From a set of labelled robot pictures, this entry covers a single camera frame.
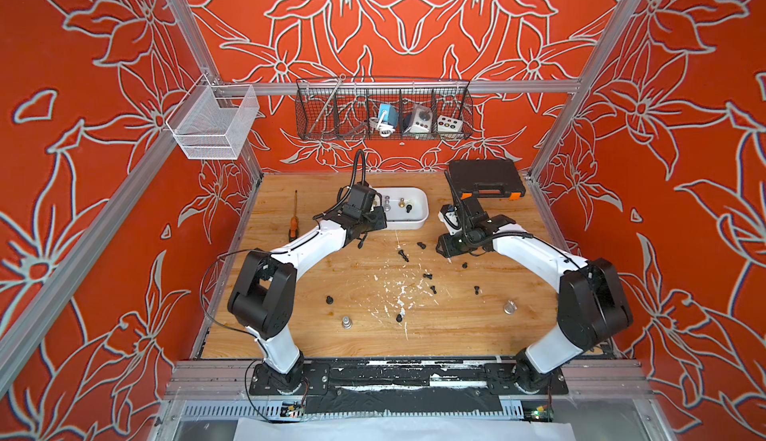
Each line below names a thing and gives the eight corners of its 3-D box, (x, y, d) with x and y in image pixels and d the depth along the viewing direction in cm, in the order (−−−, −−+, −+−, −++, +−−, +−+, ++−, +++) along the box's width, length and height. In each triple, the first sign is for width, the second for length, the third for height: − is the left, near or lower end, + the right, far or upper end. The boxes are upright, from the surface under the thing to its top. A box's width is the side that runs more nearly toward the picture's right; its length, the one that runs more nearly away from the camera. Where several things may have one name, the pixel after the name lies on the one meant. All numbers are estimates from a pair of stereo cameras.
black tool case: (456, 203, 113) (459, 193, 108) (449, 170, 124) (451, 159, 120) (522, 203, 113) (528, 193, 108) (508, 169, 124) (513, 159, 120)
